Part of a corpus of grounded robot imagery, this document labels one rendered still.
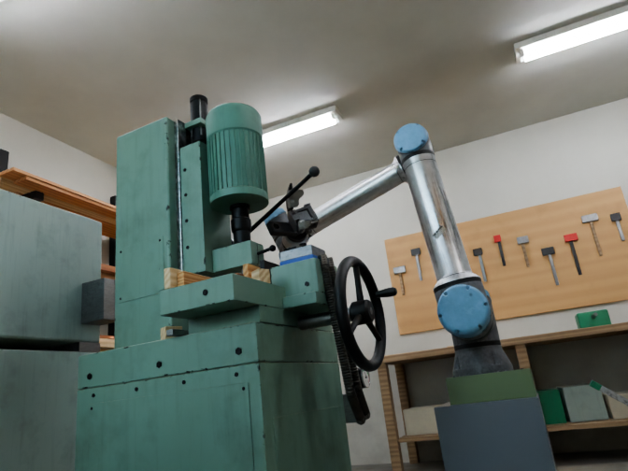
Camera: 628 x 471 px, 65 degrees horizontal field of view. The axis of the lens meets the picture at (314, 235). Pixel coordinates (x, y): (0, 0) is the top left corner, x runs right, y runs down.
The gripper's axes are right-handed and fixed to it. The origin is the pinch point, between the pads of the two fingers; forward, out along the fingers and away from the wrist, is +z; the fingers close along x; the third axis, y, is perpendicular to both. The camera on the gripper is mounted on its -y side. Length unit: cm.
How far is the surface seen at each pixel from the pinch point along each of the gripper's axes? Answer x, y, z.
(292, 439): 63, -31, 4
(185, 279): 22, -42, 16
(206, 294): 30, -40, 22
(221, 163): -13.9, -20.1, 9.8
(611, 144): -55, 335, -138
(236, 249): 10.1, -24.3, 0.0
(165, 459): 55, -58, -4
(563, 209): -28, 285, -175
